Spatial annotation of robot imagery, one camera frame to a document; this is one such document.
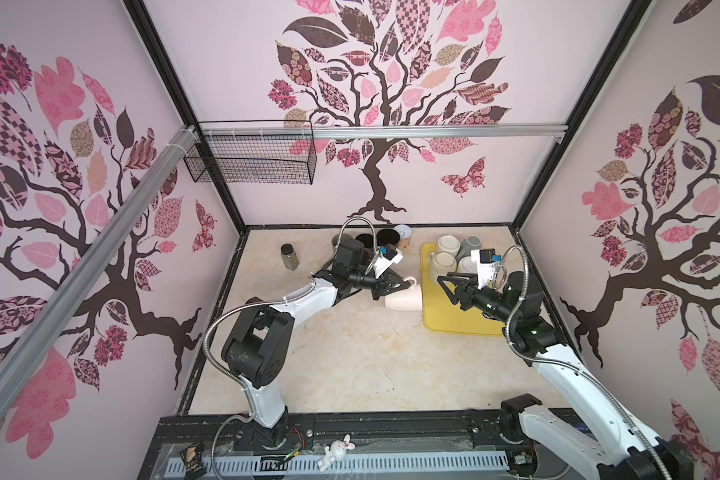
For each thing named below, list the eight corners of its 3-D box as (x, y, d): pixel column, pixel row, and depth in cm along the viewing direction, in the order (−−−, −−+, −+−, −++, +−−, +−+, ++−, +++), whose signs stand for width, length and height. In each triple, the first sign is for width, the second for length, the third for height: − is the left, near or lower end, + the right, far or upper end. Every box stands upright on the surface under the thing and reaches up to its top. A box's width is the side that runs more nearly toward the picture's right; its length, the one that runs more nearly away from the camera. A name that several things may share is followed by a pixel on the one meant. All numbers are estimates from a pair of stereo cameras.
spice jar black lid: (285, 269, 109) (279, 252, 101) (287, 261, 111) (281, 243, 103) (297, 269, 109) (291, 252, 101) (299, 261, 111) (293, 243, 103)
